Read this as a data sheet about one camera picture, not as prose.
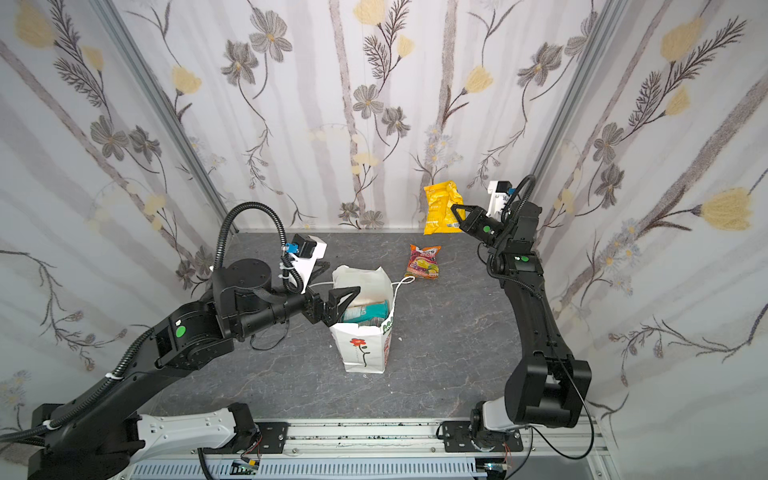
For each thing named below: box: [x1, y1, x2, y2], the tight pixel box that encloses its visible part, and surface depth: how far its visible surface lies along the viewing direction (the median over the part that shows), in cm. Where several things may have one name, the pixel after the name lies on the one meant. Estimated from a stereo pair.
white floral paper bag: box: [309, 265, 415, 374], surface depth 74 cm
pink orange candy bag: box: [405, 244, 442, 279], surface depth 109 cm
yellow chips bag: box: [423, 180, 466, 235], surface depth 77 cm
